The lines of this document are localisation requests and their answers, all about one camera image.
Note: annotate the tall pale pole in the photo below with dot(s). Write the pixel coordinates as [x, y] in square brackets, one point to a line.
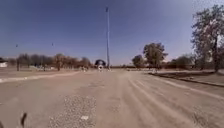
[107, 40]

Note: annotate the small green tree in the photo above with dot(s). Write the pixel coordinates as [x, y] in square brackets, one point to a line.
[137, 61]

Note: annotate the brown gravel dirt road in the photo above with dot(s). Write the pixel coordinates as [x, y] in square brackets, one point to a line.
[113, 96]

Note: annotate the green leafy tree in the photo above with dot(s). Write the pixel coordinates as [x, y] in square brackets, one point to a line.
[155, 53]

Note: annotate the row of brown trees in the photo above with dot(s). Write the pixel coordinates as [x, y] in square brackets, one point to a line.
[50, 61]

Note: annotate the pale kerb strip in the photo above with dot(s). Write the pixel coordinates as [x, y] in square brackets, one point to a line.
[33, 77]

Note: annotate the raised dirt verge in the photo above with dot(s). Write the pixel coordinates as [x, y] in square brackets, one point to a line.
[196, 77]

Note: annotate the large leafy tree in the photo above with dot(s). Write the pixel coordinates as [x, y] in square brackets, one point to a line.
[210, 33]

